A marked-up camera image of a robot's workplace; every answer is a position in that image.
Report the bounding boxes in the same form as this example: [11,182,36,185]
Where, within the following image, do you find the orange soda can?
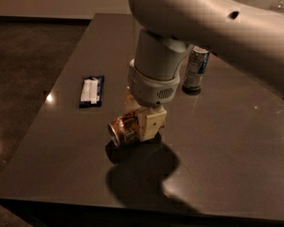
[108,108,147,148]

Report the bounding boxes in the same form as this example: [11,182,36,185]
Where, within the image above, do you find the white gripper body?
[128,60,180,108]

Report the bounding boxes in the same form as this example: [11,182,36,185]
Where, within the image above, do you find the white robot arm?
[128,0,284,108]

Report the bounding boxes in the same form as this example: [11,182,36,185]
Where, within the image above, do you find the dark blue snack wrapper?
[80,76,104,108]

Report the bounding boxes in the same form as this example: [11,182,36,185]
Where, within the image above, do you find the silver blue energy drink can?
[182,45,210,95]

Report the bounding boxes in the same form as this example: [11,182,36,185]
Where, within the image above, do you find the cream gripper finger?
[124,87,141,114]
[137,106,167,142]

